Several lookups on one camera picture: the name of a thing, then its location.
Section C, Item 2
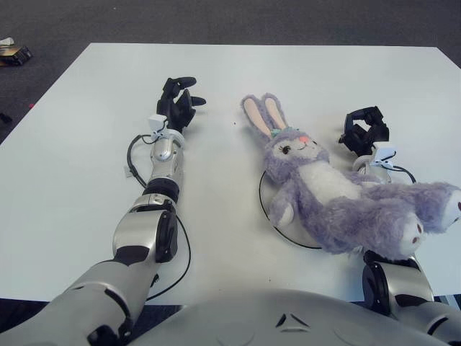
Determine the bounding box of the white plate with black rim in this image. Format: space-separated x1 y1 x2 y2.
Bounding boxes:
258 169 323 249

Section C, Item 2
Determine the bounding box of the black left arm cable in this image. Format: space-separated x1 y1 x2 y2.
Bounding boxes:
126 133 192 300

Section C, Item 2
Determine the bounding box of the grey robot torso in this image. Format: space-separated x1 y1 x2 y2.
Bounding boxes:
129 287 461 346

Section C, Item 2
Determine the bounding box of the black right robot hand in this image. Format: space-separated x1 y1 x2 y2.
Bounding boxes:
338 105 391 156

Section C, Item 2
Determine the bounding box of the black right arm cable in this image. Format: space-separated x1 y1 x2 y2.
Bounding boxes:
392 164 415 183

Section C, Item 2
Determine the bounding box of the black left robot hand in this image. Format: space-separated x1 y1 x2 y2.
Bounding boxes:
156 75 208 134

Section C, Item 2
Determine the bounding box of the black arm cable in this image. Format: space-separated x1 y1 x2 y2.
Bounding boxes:
126 133 192 300
392 164 415 183

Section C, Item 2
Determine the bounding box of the grey metal table leg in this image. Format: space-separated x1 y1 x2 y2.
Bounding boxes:
434 291 461 307

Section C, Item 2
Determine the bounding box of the purple bunny plush doll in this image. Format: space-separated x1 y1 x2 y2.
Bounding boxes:
240 92 461 261

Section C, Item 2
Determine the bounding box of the black and yellow box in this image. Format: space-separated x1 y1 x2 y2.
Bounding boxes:
0 35 33 66

